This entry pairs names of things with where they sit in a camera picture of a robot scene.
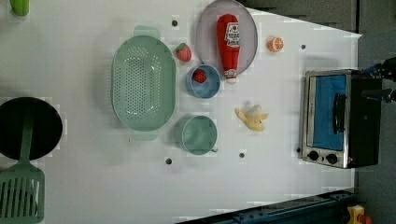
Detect red plush ketchup bottle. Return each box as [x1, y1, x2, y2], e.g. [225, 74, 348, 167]
[217, 14, 241, 84]

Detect blue mug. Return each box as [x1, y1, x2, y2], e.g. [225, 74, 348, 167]
[185, 64, 220, 99]

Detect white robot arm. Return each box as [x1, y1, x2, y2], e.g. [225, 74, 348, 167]
[361, 57, 396, 103]

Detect green perforated colander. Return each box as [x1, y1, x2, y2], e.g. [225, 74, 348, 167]
[111, 25, 177, 141]

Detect green mug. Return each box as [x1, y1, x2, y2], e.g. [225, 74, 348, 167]
[173, 115, 219, 156]

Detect yellow plush peeled banana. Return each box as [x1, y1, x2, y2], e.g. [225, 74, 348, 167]
[235, 105, 269, 132]

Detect silver black toaster oven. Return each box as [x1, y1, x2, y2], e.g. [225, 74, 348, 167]
[302, 69, 382, 169]

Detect orange slice toy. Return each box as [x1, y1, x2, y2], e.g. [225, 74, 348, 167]
[267, 37, 284, 52]

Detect black round pan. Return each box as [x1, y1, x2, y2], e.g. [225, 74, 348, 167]
[0, 97, 63, 161]

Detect green cylindrical object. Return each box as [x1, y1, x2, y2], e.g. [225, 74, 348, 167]
[9, 0, 30, 17]

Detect plush strawberry on table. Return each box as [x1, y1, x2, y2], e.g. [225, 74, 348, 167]
[176, 43, 191, 62]

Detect yellow red clamp object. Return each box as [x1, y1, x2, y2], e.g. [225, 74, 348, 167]
[347, 205, 373, 224]

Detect grey round plate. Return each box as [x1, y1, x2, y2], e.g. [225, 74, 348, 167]
[195, 0, 258, 74]

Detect red strawberry in mug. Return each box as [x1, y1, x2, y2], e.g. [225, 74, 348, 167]
[192, 69, 206, 83]

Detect green slotted spatula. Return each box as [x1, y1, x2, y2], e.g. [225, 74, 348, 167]
[1, 107, 45, 224]

